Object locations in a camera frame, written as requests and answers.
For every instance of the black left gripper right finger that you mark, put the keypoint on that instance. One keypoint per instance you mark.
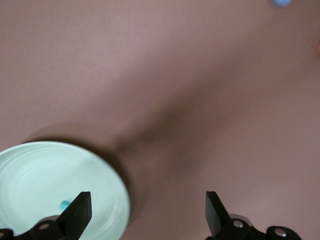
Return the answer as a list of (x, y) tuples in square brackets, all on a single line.
[(217, 220)]

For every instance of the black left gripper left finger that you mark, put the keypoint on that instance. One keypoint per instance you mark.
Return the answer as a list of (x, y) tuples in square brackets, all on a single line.
[(75, 220)]

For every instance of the teal letter r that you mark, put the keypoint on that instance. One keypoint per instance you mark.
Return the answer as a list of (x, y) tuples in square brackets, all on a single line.
[(63, 205)]

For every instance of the blue letter o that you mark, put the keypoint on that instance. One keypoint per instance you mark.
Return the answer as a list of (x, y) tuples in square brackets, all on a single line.
[(281, 2)]

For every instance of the light green plate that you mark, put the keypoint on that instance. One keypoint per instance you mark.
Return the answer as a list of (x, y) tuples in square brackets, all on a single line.
[(37, 180)]

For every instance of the brown paper table cover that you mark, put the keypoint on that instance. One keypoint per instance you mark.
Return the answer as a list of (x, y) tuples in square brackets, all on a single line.
[(160, 75)]

